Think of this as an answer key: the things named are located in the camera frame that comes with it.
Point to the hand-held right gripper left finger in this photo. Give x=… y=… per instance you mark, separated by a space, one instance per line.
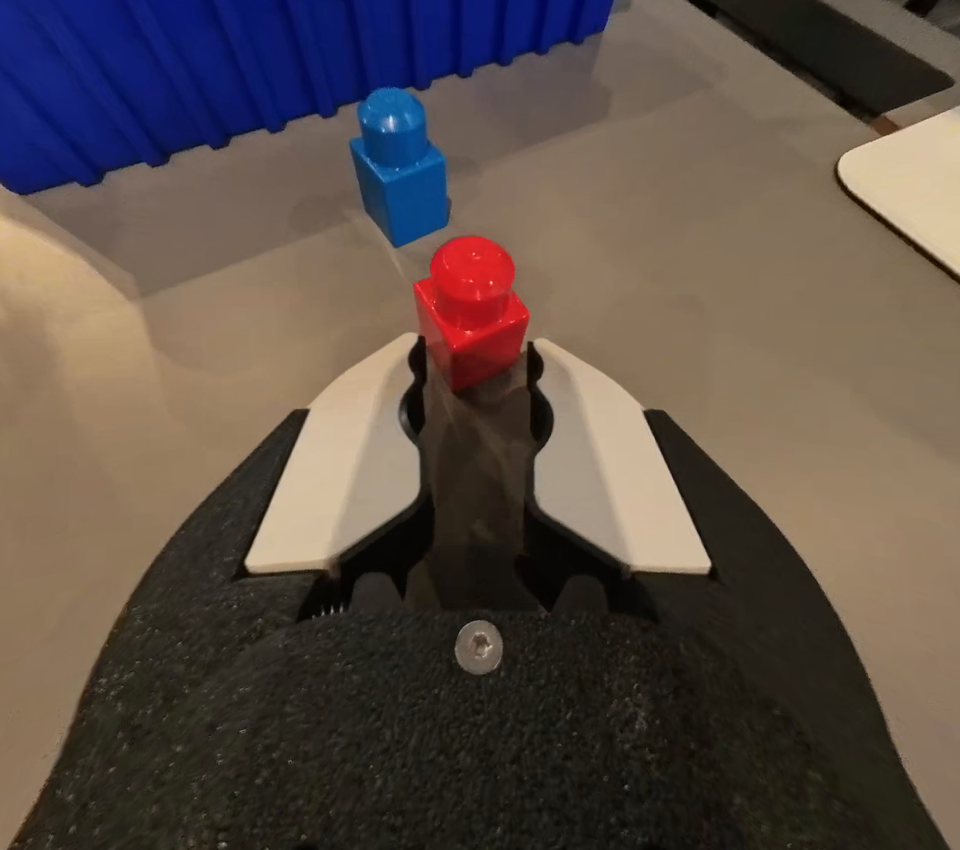
x=337 y=475

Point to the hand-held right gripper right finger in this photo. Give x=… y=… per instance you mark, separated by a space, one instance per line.
x=615 y=475

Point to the red single-stud mega block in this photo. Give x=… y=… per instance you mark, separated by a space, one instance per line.
x=472 y=321

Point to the blue single-stud mega block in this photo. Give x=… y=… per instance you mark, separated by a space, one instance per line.
x=397 y=183

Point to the white stand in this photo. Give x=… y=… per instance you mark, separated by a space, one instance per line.
x=915 y=183

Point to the blue ribbed plastic bin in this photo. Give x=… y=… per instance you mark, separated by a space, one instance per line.
x=225 y=3

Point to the black flat pad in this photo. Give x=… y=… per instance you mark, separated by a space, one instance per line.
x=787 y=18

